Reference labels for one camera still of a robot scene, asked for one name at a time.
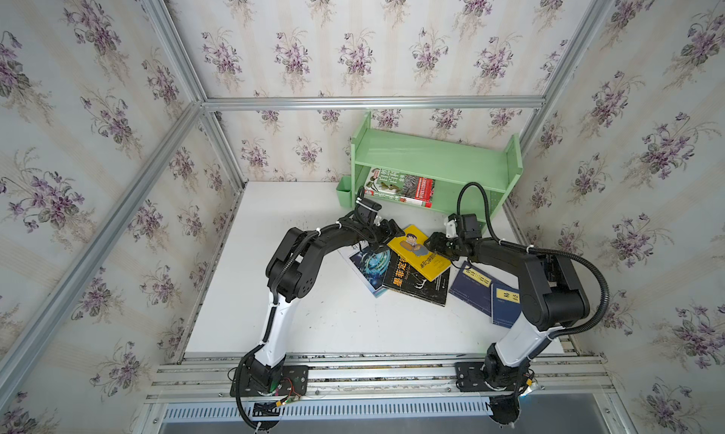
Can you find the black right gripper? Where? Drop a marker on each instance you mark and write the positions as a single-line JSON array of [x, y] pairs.
[[445, 245]]

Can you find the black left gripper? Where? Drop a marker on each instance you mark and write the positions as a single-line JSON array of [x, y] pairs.
[[382, 230]]

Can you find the yellow cartoon cover book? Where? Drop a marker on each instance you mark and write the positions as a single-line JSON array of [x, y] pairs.
[[414, 252]]

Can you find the green nature encyclopedia book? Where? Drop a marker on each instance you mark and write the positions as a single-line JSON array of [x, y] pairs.
[[400, 187]]

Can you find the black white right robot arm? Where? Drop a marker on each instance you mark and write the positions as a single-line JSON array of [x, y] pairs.
[[560, 293]]

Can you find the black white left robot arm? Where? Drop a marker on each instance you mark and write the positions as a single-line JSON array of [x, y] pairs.
[[291, 274]]

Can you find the white science youth magazine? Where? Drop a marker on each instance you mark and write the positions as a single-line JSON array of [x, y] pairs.
[[369, 264]]

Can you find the black book yellow title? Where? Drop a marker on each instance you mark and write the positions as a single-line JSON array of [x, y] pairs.
[[403, 278]]

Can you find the dark blue book left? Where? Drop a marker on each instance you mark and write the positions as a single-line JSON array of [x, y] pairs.
[[473, 286]]

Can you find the dark blue book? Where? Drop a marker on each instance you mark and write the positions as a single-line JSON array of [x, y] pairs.
[[473, 286], [505, 304]]

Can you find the green pen holder cup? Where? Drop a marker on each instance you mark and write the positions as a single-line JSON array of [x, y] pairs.
[[345, 193]]

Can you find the green metal bookshelf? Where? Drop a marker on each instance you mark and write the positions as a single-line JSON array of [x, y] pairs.
[[450, 165]]

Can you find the dark blue book right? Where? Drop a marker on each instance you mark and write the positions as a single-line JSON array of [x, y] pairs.
[[505, 304]]

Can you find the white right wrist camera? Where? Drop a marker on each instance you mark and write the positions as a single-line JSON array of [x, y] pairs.
[[451, 228]]

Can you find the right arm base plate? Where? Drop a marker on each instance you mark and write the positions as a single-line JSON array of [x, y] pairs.
[[492, 377]]

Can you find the aluminium mounting rail frame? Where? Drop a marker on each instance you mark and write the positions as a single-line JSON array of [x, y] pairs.
[[367, 386]]

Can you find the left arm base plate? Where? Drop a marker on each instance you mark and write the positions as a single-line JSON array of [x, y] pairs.
[[289, 380]]

